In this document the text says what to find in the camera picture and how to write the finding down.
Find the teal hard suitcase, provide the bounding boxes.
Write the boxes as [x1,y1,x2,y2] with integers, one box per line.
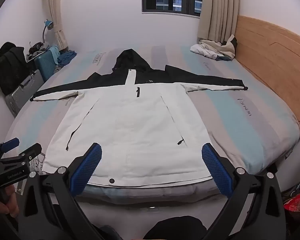
[34,50,58,83]

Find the beige curtain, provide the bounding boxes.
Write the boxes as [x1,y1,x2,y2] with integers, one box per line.
[44,0,69,53]
[197,0,240,43]

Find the grey clothes with black gadget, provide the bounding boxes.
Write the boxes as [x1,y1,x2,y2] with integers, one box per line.
[26,41,50,60]

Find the pile of blue clothes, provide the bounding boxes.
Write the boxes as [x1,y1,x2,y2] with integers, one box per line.
[56,50,77,68]

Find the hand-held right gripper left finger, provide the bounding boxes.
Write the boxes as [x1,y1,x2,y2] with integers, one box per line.
[17,143,102,240]

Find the blue desk lamp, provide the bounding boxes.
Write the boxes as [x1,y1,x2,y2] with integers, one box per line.
[41,19,54,44]

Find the light blue cloth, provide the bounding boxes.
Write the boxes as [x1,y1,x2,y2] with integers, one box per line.
[49,45,62,64]

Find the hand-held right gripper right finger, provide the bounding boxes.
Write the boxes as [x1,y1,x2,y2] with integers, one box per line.
[202,143,287,240]

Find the person's left hand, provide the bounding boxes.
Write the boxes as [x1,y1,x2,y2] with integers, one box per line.
[0,183,20,221]

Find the wooden headboard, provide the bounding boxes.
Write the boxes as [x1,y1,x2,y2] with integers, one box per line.
[234,15,300,140]

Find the bed with striped sheet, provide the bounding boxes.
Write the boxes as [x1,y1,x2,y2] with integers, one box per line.
[4,44,300,205]

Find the silver hard suitcase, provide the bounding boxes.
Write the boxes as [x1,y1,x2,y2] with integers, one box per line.
[4,69,45,118]

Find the red bag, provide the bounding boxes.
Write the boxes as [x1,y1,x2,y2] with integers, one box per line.
[282,192,300,220]

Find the white and black jacket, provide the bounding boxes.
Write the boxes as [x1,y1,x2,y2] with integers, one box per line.
[30,49,248,188]

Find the black backpack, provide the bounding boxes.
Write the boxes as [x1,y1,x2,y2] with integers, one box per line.
[0,42,34,95]

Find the pile of white beige clothes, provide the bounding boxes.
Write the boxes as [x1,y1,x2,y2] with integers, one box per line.
[190,34,238,62]

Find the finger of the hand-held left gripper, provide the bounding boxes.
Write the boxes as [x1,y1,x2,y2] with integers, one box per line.
[18,143,43,167]
[0,137,20,161]

